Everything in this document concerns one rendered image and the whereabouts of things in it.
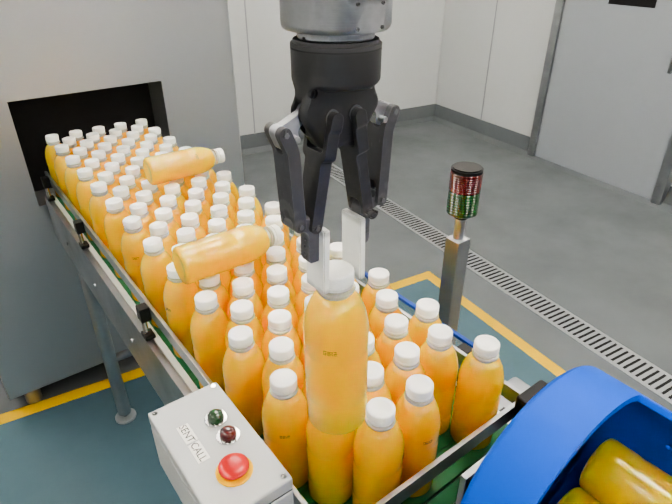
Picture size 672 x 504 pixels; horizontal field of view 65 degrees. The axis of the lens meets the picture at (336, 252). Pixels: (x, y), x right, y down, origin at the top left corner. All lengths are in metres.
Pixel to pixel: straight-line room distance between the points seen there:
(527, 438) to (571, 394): 0.07
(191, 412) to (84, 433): 1.63
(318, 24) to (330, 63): 0.03
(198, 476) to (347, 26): 0.51
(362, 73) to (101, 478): 1.94
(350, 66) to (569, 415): 0.40
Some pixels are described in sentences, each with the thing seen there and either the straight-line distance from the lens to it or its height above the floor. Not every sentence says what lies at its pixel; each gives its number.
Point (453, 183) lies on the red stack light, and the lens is 1.08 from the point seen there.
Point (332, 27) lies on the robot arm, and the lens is 0.42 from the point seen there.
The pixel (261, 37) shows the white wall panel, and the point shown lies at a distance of 4.88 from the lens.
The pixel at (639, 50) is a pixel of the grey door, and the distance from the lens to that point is 4.47.
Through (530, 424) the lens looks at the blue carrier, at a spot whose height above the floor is 1.22.
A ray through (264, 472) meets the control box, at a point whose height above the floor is 1.10.
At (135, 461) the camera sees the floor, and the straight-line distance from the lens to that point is 2.21.
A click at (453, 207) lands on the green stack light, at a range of 1.09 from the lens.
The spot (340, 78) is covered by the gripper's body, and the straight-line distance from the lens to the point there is 0.43.
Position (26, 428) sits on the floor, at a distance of 2.50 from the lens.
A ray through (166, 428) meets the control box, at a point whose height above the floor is 1.10.
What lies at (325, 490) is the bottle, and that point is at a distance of 0.86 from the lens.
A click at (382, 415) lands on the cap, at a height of 1.11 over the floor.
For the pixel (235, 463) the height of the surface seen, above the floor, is 1.11.
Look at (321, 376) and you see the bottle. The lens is 0.59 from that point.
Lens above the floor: 1.64
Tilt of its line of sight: 30 degrees down
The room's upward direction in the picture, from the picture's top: straight up
